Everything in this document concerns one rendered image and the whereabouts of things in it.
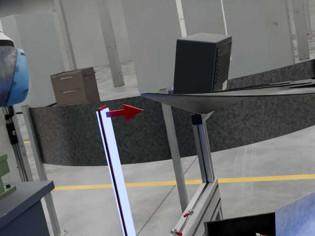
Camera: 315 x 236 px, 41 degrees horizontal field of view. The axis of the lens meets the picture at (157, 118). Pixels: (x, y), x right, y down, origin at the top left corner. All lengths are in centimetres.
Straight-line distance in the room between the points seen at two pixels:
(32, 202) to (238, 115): 171
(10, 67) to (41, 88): 961
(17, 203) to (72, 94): 656
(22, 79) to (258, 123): 181
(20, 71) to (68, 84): 653
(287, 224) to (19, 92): 59
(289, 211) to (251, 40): 609
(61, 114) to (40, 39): 816
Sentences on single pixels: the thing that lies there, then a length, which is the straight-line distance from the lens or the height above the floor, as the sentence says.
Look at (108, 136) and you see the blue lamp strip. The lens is 62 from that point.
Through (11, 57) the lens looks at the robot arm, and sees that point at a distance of 93.
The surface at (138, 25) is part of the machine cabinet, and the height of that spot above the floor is 144.
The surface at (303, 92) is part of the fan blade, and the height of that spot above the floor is 119.
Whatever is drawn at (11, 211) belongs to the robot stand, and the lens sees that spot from 90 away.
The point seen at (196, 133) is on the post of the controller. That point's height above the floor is 100.
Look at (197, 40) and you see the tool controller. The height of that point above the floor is 124.
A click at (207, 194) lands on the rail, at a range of 111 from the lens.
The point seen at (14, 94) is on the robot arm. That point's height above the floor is 121.
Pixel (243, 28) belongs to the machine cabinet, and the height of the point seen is 109.
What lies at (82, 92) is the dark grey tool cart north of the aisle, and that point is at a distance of 734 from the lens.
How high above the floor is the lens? 128
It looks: 11 degrees down
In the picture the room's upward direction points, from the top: 11 degrees counter-clockwise
